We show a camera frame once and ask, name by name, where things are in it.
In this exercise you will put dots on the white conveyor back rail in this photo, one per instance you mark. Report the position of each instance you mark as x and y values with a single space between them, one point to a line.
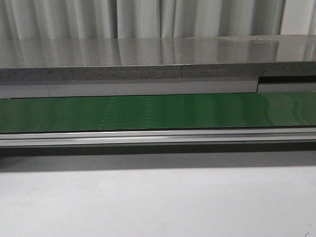
145 87

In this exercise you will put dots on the green conveyor belt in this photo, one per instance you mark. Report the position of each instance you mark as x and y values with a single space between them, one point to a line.
158 112

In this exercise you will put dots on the white pleated curtain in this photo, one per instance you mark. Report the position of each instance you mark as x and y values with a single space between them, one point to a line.
122 19

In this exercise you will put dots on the aluminium conveyor front rail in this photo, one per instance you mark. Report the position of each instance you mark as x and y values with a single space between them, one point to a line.
86 138

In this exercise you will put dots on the grey stone countertop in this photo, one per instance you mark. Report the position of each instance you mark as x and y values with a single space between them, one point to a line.
34 60

